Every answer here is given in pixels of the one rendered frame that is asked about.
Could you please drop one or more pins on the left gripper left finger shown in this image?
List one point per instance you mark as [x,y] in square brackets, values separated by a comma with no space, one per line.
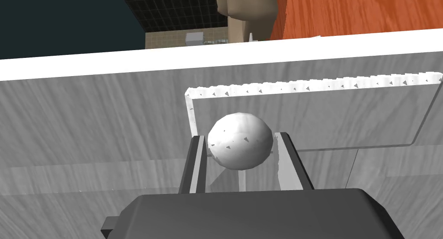
[193,170]

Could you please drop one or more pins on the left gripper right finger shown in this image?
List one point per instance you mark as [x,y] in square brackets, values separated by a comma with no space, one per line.
[290,166]

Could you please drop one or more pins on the white ball knob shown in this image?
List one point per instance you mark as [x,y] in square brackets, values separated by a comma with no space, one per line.
[240,141]

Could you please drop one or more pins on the beige rounded fixture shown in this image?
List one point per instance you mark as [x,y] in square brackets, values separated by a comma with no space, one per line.
[247,10]

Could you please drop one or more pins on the orange wooden cabinet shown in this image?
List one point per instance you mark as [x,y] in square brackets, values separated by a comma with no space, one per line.
[360,10]

